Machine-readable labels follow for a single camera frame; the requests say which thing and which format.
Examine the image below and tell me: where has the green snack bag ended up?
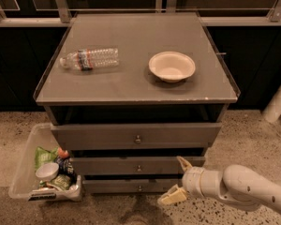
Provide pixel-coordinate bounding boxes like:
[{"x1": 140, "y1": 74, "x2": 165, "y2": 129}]
[{"x1": 35, "y1": 146, "x2": 58, "y2": 170}]

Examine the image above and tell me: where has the grey drawer cabinet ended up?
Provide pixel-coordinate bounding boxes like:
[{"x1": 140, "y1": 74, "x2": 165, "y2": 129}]
[{"x1": 35, "y1": 14, "x2": 240, "y2": 182}]

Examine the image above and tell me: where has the grey drawer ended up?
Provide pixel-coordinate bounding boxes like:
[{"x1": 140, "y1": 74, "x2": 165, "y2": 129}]
[
  {"x1": 82, "y1": 178, "x2": 181, "y2": 194},
  {"x1": 51, "y1": 123, "x2": 221, "y2": 150},
  {"x1": 69, "y1": 155, "x2": 207, "y2": 176}
]

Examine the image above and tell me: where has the white paper bowl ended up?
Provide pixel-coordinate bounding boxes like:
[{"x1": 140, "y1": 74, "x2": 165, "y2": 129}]
[{"x1": 148, "y1": 52, "x2": 196, "y2": 83}]

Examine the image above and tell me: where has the metal railing frame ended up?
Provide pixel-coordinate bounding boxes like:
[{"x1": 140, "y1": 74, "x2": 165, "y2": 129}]
[{"x1": 0, "y1": 0, "x2": 281, "y2": 27}]

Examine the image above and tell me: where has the grey top drawer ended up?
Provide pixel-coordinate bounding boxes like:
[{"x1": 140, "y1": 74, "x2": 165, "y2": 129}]
[{"x1": 51, "y1": 123, "x2": 221, "y2": 150}]

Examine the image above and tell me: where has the grey bottom drawer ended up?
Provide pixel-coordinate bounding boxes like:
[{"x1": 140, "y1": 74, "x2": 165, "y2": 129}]
[{"x1": 82, "y1": 178, "x2": 181, "y2": 194}]

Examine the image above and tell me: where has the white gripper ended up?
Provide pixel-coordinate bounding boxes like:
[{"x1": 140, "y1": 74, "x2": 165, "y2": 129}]
[{"x1": 157, "y1": 156, "x2": 223, "y2": 205}]

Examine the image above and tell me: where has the clear plastic storage bin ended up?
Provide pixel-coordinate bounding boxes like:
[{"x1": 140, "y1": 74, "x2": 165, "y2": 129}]
[{"x1": 8, "y1": 123, "x2": 82, "y2": 202}]

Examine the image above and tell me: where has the clear plastic water bottle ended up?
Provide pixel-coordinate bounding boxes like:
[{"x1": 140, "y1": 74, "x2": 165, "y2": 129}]
[{"x1": 59, "y1": 48, "x2": 119, "y2": 71}]

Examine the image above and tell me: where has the white cylindrical post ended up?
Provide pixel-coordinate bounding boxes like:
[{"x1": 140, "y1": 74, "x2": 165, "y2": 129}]
[{"x1": 262, "y1": 85, "x2": 281, "y2": 123}]

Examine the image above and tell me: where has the small white cup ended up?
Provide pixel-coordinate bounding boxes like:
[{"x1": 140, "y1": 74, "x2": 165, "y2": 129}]
[{"x1": 36, "y1": 162, "x2": 59, "y2": 181}]

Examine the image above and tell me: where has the dark blue snack bag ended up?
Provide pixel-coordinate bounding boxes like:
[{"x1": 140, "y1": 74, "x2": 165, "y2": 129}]
[{"x1": 54, "y1": 157, "x2": 77, "y2": 182}]

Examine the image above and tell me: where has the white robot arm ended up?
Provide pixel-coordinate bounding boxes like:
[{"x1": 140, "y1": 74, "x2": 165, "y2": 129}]
[{"x1": 157, "y1": 156, "x2": 281, "y2": 215}]

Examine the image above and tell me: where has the green packet in bin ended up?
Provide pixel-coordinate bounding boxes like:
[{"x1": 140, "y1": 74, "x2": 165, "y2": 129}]
[{"x1": 47, "y1": 174, "x2": 71, "y2": 191}]

